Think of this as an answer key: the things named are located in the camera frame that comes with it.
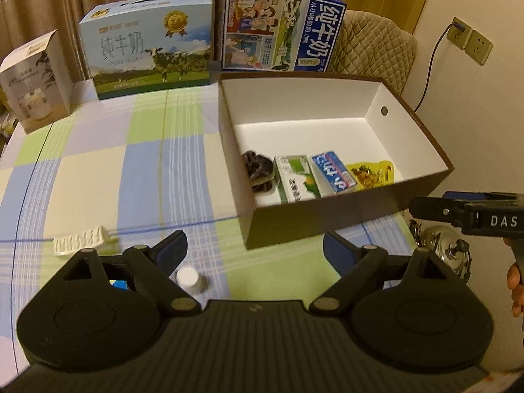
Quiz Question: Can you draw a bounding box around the yellow snack packet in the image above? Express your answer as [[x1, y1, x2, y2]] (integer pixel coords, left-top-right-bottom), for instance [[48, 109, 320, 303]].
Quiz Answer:
[[346, 160, 394, 191]]

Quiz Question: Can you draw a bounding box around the blue white medicine box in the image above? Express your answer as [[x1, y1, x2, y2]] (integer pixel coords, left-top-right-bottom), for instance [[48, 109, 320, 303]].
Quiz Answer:
[[310, 151, 358, 197]]

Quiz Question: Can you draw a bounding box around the green white medicine box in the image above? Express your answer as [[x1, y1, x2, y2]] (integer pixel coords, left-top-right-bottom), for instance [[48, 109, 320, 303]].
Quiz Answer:
[[273, 155, 321, 203]]

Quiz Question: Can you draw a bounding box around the brown cardboard storage box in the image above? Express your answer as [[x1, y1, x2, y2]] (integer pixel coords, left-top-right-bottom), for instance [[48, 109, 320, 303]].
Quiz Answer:
[[217, 72, 454, 249]]

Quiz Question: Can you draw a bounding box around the dark fuzzy scrunchie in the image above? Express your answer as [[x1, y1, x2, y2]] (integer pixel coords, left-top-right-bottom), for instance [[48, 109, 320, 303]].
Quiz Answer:
[[242, 150, 276, 194]]

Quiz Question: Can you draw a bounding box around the small white bottle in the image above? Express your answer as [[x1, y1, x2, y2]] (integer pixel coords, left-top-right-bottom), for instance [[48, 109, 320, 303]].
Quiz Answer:
[[175, 266, 206, 295]]

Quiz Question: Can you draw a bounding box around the right hand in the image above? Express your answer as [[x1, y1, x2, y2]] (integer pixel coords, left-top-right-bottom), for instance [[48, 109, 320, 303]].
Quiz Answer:
[[507, 264, 524, 318]]

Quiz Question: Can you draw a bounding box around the blue cream tube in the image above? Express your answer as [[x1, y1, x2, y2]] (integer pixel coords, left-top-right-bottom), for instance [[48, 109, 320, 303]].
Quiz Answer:
[[110, 279, 128, 290]]

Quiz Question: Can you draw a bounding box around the steel kettle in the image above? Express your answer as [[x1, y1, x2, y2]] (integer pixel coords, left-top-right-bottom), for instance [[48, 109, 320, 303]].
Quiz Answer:
[[409, 219, 472, 283]]

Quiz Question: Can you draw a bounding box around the white plastic hair clip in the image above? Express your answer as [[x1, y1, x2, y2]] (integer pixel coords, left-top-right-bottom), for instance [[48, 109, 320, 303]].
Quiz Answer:
[[52, 225, 109, 256]]

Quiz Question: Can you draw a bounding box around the checkered bed sheet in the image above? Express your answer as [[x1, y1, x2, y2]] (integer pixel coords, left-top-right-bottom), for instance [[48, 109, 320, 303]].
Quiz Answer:
[[0, 77, 415, 377]]

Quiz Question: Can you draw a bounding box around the quilted beige chair cushion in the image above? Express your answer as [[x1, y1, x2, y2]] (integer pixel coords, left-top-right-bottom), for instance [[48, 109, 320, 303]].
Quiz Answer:
[[328, 10, 418, 93]]

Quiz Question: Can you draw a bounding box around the white appliance box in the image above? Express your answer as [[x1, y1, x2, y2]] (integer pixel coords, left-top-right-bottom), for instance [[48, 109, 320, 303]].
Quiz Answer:
[[1, 30, 74, 134]]

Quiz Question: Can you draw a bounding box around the cow pasture milk carton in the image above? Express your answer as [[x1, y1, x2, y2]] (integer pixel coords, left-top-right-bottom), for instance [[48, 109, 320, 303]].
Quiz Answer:
[[79, 0, 212, 100]]

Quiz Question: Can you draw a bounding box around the blue cartoon milk carton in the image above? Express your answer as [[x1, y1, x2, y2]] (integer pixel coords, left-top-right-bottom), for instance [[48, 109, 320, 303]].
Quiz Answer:
[[222, 0, 346, 73]]

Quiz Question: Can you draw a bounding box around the wall power socket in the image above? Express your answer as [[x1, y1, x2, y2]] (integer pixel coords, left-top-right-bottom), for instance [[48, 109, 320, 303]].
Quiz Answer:
[[447, 17, 494, 66]]

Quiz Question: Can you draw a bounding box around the black power cable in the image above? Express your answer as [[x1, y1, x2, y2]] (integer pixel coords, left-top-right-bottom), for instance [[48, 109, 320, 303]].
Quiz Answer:
[[413, 24, 456, 114]]

